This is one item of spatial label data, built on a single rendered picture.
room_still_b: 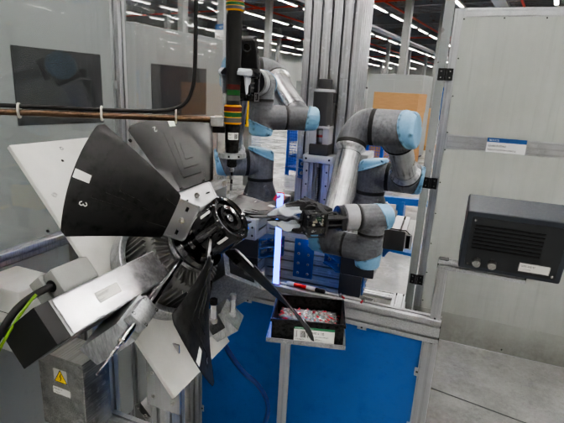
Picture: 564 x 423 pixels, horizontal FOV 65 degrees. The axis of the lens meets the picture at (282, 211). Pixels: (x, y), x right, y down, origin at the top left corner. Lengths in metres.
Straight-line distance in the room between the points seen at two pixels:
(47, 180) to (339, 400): 1.19
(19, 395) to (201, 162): 1.04
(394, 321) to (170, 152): 0.86
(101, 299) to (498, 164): 2.32
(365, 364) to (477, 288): 1.51
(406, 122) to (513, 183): 1.51
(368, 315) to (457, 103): 1.60
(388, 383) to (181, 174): 0.98
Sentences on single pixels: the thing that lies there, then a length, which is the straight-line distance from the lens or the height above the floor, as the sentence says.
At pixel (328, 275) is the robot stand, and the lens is 1.94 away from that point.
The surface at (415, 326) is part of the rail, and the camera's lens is 1.49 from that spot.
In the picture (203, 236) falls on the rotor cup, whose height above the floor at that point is 1.19.
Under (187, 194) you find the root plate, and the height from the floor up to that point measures 1.26.
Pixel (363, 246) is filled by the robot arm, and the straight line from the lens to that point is 1.30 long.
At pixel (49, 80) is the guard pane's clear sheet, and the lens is 1.65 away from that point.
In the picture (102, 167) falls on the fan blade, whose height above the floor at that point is 1.36.
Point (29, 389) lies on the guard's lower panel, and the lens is 1.83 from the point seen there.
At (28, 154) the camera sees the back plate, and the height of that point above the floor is 1.34.
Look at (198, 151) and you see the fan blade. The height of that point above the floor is 1.35.
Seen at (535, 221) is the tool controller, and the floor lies 1.22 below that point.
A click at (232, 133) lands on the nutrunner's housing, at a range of 1.10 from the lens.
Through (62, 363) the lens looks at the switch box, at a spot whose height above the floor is 0.83.
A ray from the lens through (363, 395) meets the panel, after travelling 1.68.
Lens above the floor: 1.52
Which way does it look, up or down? 15 degrees down
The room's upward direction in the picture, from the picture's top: 3 degrees clockwise
